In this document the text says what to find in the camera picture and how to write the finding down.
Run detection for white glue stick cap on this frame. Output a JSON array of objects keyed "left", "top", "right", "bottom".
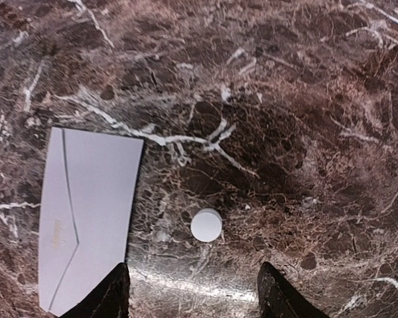
[{"left": 190, "top": 208, "right": 222, "bottom": 242}]

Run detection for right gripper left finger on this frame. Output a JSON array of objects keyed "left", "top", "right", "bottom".
[{"left": 62, "top": 262, "right": 130, "bottom": 318}]

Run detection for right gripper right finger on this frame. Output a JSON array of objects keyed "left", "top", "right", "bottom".
[{"left": 257, "top": 262, "right": 329, "bottom": 318}]

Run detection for grey envelope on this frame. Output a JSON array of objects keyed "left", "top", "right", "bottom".
[{"left": 38, "top": 127, "right": 143, "bottom": 317}]

